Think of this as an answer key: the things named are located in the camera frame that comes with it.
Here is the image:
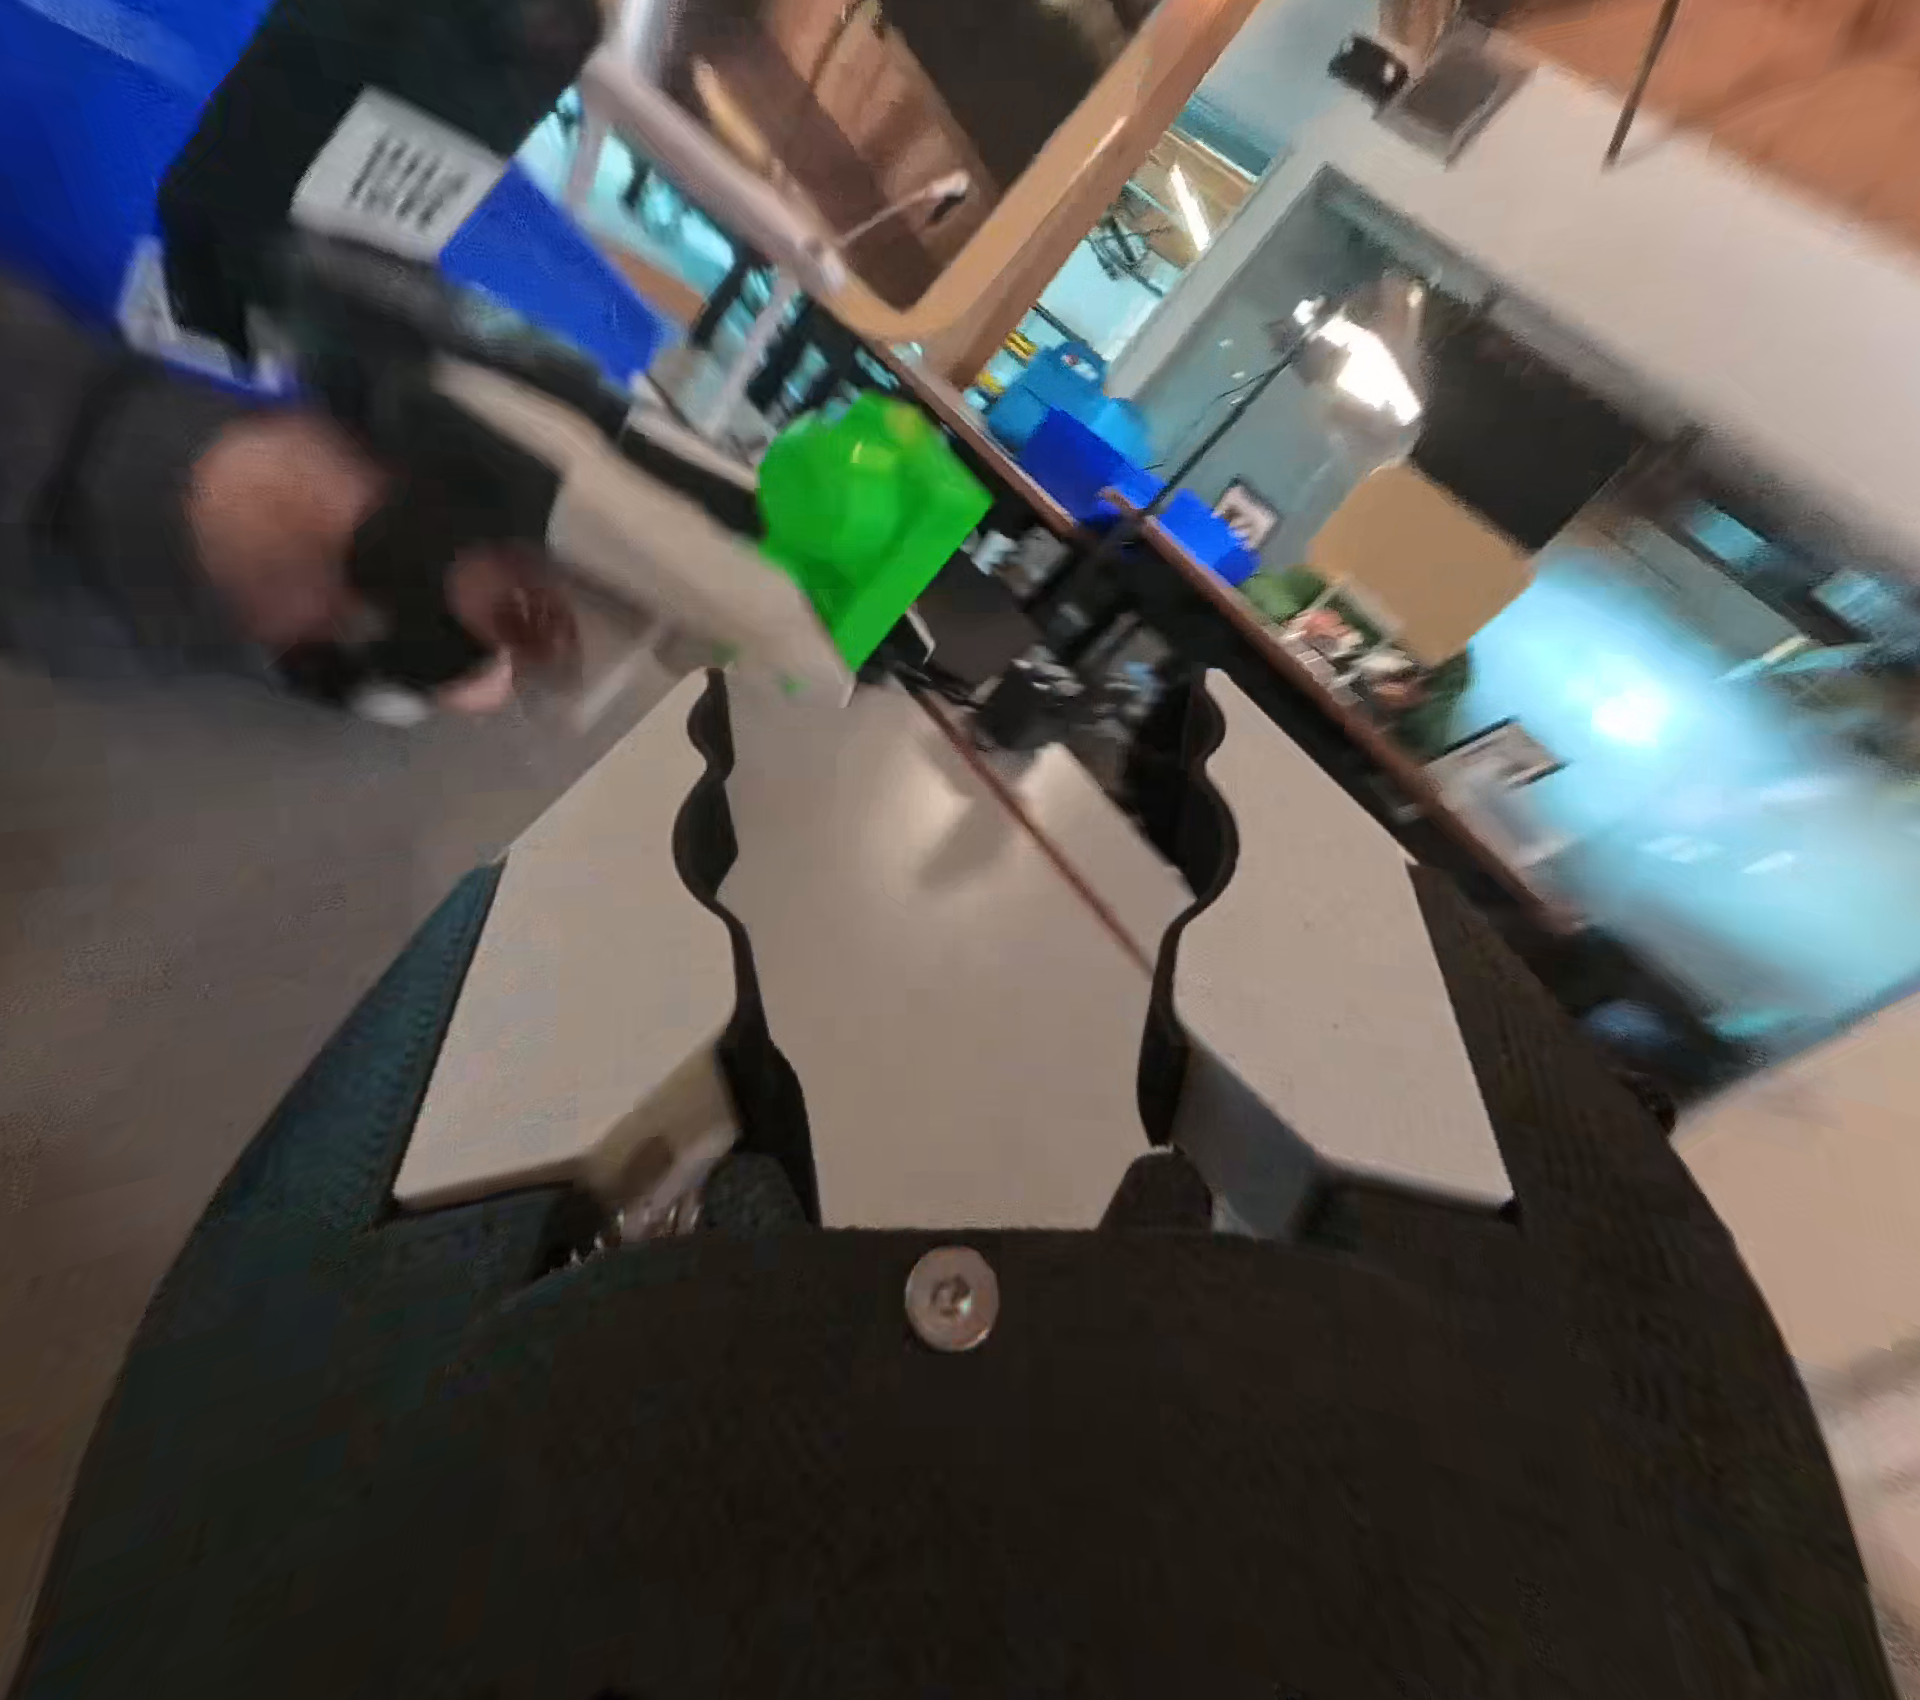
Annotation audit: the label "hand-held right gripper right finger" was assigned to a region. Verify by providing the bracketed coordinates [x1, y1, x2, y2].
[1140, 672, 1514, 1239]

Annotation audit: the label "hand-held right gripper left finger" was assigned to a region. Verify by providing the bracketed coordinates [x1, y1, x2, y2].
[392, 672, 820, 1233]

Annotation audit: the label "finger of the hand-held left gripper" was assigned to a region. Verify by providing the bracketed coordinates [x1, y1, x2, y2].
[547, 476, 860, 743]
[435, 356, 769, 540]

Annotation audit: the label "green plastic block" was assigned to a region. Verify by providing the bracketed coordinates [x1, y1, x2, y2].
[757, 395, 996, 675]

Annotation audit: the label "large blue plastic bin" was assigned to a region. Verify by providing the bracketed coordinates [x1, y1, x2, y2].
[0, 0, 670, 398]

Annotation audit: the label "person's left forearm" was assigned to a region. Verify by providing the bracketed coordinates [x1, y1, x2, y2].
[0, 275, 348, 682]

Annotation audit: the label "person's left hand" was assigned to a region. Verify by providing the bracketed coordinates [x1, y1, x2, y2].
[186, 425, 580, 720]

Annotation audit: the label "brown-topped desk black legs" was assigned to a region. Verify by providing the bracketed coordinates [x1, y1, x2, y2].
[1103, 493, 1578, 938]
[884, 350, 1113, 549]

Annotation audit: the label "light blue tool caddy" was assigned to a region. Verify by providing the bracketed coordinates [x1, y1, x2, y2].
[990, 343, 1159, 488]

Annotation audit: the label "beige panel on white stand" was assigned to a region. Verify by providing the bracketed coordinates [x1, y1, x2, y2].
[1304, 463, 1532, 668]

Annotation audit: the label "low blue plastic bin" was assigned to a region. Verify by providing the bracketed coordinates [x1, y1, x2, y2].
[1095, 485, 1262, 593]

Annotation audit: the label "wood-framed panel on stand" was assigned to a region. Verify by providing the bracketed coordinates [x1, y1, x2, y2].
[533, 0, 1421, 412]

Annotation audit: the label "black backdrop board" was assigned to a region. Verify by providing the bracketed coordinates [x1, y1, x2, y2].
[1411, 334, 1699, 555]

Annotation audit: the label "light on black tripod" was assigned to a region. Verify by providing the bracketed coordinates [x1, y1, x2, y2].
[1155, 275, 1429, 502]

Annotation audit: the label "white wall vent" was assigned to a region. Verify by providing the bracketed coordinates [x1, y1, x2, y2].
[1381, 27, 1525, 165]

